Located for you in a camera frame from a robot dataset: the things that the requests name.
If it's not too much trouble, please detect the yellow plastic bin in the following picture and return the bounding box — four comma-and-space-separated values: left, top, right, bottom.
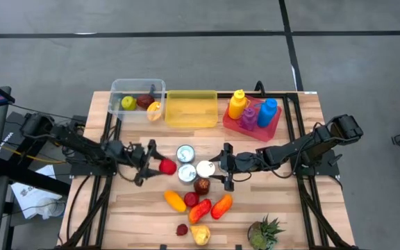
165, 90, 219, 129

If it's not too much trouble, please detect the red round fruit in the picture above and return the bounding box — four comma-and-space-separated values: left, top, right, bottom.
158, 158, 178, 176
183, 191, 200, 208

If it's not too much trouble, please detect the yellow star fruit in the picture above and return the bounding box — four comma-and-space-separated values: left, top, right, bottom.
146, 101, 163, 122

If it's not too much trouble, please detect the yellow cable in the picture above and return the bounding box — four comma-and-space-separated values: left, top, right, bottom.
0, 144, 67, 165

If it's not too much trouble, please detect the red plastic bin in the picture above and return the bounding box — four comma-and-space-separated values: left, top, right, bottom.
222, 95, 283, 143

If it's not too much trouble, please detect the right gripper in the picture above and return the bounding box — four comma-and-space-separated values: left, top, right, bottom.
209, 142, 258, 192

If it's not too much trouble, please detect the blue squeeze bottle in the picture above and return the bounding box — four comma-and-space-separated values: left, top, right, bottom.
256, 98, 278, 128

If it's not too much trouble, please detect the black box white lettering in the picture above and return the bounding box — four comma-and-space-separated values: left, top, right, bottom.
0, 130, 15, 154

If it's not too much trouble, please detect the yellow lumpy fruit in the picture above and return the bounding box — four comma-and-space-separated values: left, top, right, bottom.
190, 224, 212, 247

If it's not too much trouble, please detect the yellow squeeze bottle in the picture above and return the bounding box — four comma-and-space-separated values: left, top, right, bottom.
228, 89, 249, 120

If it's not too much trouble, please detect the clear plastic cup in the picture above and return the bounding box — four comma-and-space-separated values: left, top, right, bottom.
34, 197, 67, 219

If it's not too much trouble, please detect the yellow orange mango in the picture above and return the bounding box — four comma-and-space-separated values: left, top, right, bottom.
163, 190, 188, 213

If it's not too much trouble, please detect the clear plastic bin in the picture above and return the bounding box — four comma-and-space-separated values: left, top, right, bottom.
108, 78, 167, 122

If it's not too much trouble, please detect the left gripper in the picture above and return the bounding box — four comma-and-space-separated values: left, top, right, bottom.
125, 139, 168, 187

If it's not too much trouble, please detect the white printed paper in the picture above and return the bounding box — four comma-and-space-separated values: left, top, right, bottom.
11, 164, 64, 220

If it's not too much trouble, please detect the green apple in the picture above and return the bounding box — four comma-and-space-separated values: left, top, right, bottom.
121, 95, 138, 112

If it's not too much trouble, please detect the silver tin can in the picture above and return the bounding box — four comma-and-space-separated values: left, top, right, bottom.
176, 144, 196, 165
196, 160, 217, 179
177, 162, 198, 184

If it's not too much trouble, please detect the red orange pepper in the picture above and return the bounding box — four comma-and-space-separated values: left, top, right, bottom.
210, 193, 234, 221
187, 198, 213, 225

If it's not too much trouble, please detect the brown red fruit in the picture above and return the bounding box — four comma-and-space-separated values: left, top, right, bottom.
193, 177, 211, 196

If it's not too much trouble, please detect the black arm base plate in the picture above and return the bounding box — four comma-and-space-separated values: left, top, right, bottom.
289, 148, 340, 177
69, 149, 119, 177

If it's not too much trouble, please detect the potted succulent plant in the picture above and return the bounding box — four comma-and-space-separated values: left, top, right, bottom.
247, 214, 287, 250

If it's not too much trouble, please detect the purple squeeze bottle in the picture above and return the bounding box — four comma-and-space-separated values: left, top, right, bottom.
239, 107, 258, 132

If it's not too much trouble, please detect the black aluminium table frame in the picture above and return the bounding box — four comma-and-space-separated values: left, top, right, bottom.
59, 90, 359, 250

